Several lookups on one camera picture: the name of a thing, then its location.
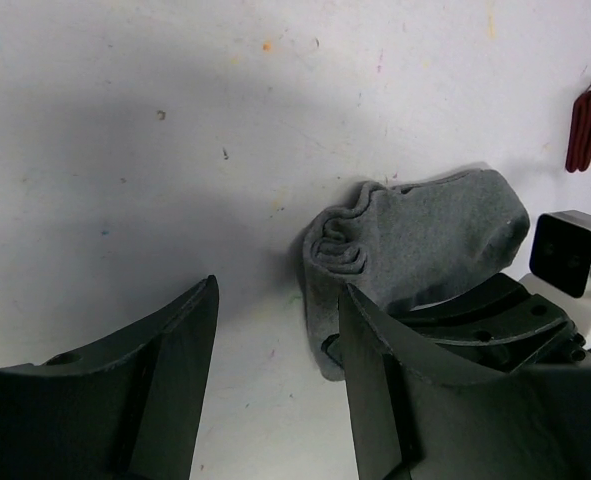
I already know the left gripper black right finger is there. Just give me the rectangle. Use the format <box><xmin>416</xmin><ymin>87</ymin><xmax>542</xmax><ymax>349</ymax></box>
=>
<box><xmin>339</xmin><ymin>286</ymin><xmax>591</xmax><ymax>479</ymax></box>

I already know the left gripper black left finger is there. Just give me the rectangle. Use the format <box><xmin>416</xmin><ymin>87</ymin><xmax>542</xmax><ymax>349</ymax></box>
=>
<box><xmin>0</xmin><ymin>277</ymin><xmax>219</xmax><ymax>479</ymax></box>

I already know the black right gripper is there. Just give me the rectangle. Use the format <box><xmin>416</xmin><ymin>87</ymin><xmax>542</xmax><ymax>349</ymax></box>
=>
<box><xmin>324</xmin><ymin>272</ymin><xmax>587</xmax><ymax>376</ymax></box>

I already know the grey sock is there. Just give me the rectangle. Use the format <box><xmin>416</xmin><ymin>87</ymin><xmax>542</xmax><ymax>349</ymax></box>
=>
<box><xmin>302</xmin><ymin>169</ymin><xmax>530</xmax><ymax>381</ymax></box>

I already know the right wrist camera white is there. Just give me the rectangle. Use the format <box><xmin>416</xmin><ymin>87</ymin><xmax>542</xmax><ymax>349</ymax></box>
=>
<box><xmin>517</xmin><ymin>209</ymin><xmax>591</xmax><ymax>351</ymax></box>

